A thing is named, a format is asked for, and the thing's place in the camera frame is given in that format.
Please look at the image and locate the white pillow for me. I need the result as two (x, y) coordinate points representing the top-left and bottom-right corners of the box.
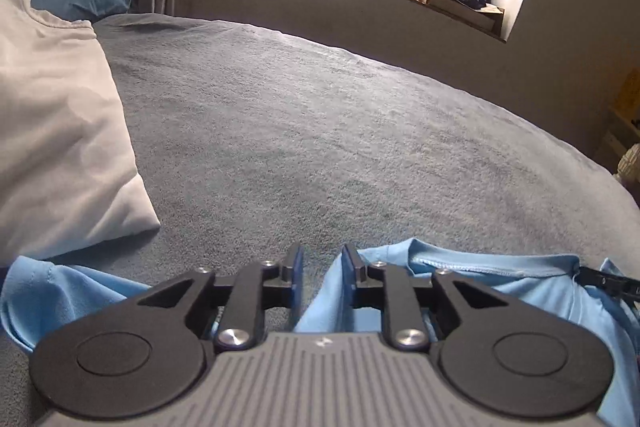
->
(0, 0), (162, 268)

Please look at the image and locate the cardboard box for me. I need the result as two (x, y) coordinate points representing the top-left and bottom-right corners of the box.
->
(420, 0), (506, 32)

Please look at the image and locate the light blue t-shirt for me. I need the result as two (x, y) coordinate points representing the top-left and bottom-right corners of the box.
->
(0, 237), (640, 427)

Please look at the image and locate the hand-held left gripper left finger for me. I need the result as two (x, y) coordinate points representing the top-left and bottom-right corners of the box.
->
(137, 242), (305, 353)

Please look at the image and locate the yellow box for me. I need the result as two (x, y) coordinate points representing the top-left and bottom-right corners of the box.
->
(612, 67), (640, 118)

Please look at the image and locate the cream desk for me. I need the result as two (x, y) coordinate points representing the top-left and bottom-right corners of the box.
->
(597, 107), (640, 168)

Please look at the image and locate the cream bedpost finial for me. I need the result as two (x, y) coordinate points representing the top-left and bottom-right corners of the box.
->
(615, 154), (640, 185)

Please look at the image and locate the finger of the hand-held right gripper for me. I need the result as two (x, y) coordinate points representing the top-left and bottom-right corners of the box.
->
(575, 267), (640, 308)

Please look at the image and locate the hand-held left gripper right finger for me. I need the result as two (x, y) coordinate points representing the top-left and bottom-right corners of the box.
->
(341, 242), (511, 352)

